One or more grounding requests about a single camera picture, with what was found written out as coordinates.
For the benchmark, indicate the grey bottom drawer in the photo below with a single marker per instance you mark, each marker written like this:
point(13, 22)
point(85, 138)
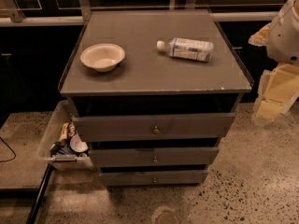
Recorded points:
point(154, 178)

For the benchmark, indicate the clear plastic water bottle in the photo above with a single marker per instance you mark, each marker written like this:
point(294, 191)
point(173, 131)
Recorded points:
point(189, 49)

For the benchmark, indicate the grey drawer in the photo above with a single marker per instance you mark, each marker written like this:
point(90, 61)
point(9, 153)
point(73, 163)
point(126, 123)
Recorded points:
point(153, 127)
point(137, 157)
point(154, 178)

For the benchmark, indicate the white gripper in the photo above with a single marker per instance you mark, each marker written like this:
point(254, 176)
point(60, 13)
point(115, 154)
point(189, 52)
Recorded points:
point(284, 38)

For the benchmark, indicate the snack bag in bin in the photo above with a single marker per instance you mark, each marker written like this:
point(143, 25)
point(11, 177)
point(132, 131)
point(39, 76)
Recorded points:
point(68, 131)

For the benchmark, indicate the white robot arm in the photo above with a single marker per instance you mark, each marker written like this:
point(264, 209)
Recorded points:
point(280, 37)

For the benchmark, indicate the grey top drawer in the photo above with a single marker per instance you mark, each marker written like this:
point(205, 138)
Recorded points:
point(153, 127)

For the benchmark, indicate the metal railing frame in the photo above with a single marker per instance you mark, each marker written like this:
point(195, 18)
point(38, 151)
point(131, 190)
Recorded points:
point(46, 16)

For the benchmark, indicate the clear plastic storage bin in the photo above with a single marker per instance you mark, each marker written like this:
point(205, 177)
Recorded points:
point(59, 117)

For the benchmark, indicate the grey drawer cabinet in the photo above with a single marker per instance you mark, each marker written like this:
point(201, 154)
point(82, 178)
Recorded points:
point(150, 82)

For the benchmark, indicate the white cup in bin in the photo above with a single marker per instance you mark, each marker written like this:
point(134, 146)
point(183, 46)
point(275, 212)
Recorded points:
point(77, 145)

